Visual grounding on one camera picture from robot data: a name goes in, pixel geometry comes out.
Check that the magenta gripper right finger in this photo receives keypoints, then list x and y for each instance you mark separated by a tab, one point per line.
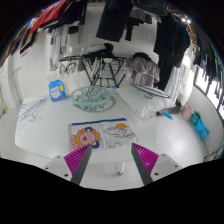
145	161

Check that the round light-blue clip hanger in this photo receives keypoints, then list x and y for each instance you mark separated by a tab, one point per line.
90	98

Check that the pile of wire hangers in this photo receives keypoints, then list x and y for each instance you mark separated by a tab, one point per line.
29	112

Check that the pink bucket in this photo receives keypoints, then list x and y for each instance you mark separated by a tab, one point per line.
187	112

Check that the cartoon printed white towel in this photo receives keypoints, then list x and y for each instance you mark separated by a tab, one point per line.
101	135

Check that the black hanging jacket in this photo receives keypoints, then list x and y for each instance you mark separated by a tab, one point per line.
113	19

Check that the teal container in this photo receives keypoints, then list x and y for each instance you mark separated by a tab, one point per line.
195	118

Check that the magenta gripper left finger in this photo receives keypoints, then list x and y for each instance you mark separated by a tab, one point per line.
77	162

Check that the black hanging trousers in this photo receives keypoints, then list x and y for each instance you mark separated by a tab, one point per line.
172	41

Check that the grey clothes heap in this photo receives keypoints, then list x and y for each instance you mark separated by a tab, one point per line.
141	70

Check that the white pillow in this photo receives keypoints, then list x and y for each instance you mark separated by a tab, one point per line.
141	104

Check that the white hanging cloth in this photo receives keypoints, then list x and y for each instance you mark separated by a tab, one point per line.
59	37

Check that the blue container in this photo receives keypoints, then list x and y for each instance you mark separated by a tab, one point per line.
201	130

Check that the red hanging garment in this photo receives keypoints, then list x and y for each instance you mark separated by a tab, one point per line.
50	14

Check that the blue brush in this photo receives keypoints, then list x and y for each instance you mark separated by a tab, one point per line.
165	114

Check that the dark folding drying rack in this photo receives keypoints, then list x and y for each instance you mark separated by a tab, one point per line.
103	71

